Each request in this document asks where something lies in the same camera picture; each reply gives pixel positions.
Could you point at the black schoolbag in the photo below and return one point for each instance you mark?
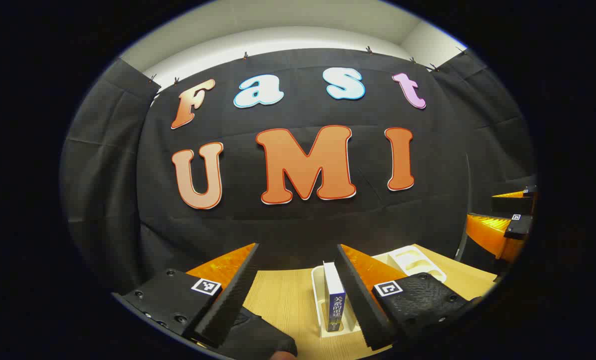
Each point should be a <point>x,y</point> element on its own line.
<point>258,335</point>

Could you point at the blue book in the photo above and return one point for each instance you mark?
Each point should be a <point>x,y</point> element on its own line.
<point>333,290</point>

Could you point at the white bookshelf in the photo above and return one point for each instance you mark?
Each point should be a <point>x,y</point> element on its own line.
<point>417,262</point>

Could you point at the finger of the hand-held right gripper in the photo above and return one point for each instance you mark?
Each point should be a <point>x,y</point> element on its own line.
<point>492,232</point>
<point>512,204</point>

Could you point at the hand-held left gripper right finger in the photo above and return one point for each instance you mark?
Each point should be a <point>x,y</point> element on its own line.
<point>360,295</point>

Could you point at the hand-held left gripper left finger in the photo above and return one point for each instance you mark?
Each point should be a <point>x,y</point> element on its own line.
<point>230,300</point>

